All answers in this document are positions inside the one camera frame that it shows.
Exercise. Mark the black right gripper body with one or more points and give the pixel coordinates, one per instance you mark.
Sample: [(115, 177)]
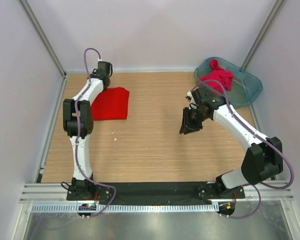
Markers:
[(193, 118)]

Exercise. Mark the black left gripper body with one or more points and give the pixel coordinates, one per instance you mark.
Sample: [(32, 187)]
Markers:
[(109, 83)]

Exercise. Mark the red t shirt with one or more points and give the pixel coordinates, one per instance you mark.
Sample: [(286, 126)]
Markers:
[(111, 104)]

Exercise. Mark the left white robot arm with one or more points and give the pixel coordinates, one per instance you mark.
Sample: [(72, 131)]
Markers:
[(78, 123)]

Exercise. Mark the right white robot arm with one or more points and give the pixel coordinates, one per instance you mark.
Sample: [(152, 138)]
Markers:
[(262, 158)]

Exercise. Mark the magenta t shirt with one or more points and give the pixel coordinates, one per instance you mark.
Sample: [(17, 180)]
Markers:
[(217, 77)]

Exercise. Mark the teal plastic bin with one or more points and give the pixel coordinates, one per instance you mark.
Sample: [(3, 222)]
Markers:
[(245, 87)]

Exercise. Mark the left aluminium corner post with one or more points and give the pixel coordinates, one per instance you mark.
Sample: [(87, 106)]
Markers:
[(42, 36)]

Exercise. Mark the aluminium corner post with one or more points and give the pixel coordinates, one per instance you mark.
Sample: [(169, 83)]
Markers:
[(270, 19), (42, 36)]

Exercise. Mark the right aluminium corner post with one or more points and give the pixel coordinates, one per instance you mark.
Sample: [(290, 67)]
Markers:
[(270, 19)]

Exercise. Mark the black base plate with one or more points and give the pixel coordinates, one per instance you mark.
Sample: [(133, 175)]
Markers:
[(152, 193)]

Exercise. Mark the aluminium front rail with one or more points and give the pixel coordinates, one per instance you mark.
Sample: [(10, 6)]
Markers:
[(53, 192)]

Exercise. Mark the white slotted cable duct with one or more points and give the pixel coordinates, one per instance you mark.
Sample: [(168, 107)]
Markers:
[(90, 208)]

